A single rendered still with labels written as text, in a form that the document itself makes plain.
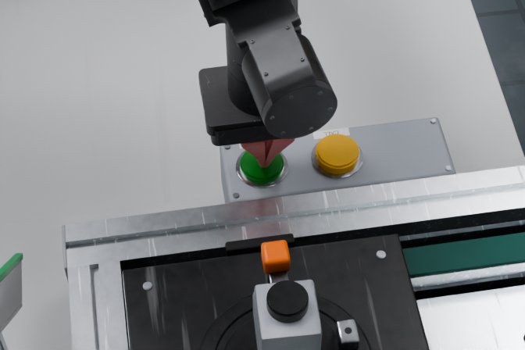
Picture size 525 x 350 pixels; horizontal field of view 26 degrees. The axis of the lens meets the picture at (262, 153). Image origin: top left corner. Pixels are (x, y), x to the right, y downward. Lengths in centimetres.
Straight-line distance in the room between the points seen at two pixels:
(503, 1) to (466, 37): 128
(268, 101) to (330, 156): 22
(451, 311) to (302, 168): 18
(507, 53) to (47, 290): 156
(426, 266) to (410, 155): 11
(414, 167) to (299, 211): 12
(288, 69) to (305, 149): 25
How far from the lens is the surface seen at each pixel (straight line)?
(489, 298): 104
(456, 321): 102
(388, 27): 130
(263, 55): 82
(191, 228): 101
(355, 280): 97
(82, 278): 99
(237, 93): 93
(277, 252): 85
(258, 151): 98
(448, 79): 126
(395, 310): 95
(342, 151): 104
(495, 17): 255
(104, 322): 96
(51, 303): 110
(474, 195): 105
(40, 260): 112
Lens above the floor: 180
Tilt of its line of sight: 53 degrees down
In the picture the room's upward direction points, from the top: straight up
